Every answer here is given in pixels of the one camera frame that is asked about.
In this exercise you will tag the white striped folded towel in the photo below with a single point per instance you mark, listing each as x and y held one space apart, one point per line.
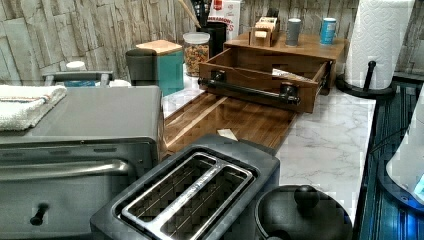
22 107

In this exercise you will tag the black paper towel holder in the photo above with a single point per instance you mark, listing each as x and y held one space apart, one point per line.
365 91

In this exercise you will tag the small beige packet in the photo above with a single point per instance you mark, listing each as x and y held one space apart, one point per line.
227 133

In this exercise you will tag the glass cereal jar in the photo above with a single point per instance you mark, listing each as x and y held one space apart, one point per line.
196 51

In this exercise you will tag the black two-slot toaster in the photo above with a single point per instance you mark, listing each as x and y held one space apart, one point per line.
206 191

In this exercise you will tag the wooden spoon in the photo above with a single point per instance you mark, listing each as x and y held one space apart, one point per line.
190 13

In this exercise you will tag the blue bottle with white cap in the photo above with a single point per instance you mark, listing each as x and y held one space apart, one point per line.
78 66

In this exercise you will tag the wooden drawer with black handle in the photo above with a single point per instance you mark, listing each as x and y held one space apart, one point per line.
246 74

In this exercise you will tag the grey shaker with white cap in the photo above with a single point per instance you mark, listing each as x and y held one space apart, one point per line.
293 30

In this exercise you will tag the blue shaker with white cap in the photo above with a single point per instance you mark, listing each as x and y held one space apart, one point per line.
327 31

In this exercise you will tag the black pot with lid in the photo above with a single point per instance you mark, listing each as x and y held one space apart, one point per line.
300 212

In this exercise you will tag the teal canister with wooden lid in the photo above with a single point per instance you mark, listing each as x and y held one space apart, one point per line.
169 59

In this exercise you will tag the black utensil holder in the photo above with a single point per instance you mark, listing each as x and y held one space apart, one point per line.
218 36

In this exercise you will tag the wooden drawer cabinet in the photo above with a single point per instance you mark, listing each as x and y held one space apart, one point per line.
308 45

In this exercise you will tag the white paper towel roll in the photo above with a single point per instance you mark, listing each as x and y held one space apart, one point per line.
379 30

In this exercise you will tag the wooden cutting board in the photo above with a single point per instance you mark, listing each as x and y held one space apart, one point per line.
209 113

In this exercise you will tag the cinnamon oat bites cereal box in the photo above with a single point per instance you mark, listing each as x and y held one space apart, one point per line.
227 12

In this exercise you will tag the tea packet in drawer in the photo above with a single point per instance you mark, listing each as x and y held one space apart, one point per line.
288 75

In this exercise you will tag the silver toaster oven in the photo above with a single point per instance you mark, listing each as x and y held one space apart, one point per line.
89 147

